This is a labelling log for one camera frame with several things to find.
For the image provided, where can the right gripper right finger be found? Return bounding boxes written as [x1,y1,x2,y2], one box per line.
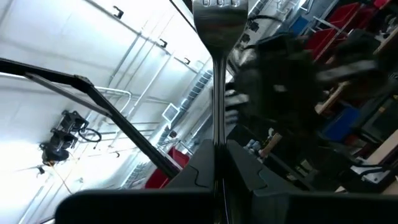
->
[226,139,398,224]

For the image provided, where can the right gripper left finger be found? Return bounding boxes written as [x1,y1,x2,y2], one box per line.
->
[55,139,216,224]

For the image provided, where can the silver fork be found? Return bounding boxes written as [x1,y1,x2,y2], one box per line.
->
[192,0,249,149]

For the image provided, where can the red storage bin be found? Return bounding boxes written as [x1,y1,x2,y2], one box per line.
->
[144,146,191,190]

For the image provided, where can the blue storage bin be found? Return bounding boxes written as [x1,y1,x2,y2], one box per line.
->
[322,105,361,142]

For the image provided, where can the red storage bins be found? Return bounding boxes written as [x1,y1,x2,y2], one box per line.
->
[306,1,379,60]

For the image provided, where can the black overhead rig frame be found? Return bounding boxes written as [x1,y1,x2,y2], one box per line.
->
[0,57,183,180]

